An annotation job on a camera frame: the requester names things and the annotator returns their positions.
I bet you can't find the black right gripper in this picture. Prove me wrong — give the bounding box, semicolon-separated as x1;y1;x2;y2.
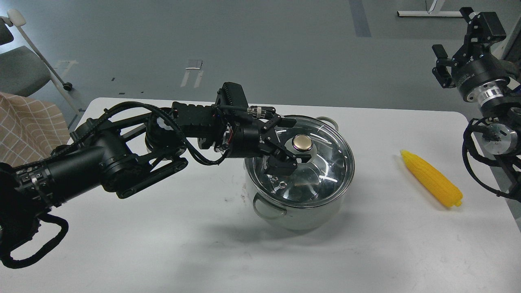
432;7;509;102

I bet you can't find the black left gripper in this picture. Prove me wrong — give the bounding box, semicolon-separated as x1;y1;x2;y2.
224;116;298;176

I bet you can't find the glass pot lid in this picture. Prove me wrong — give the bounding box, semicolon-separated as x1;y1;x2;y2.
245;115;355;208

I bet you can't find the yellow toy corn cob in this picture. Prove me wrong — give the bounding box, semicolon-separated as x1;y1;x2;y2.
400;149;463;208

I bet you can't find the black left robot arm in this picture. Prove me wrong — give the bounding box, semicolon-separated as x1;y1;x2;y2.
0;82;311;269

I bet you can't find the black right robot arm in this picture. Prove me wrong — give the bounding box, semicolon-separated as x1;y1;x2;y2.
432;7;521;201

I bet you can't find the stainless steel pot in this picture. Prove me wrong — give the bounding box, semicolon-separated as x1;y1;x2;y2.
244;115;355;230

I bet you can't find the white desk leg base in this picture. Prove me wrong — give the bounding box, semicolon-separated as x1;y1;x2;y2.
396;0;462;18

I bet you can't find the beige checkered cloth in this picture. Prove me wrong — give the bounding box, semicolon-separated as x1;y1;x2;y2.
0;92;70;166

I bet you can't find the grey office chair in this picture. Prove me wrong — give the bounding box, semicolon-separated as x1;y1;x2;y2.
0;9;73;97

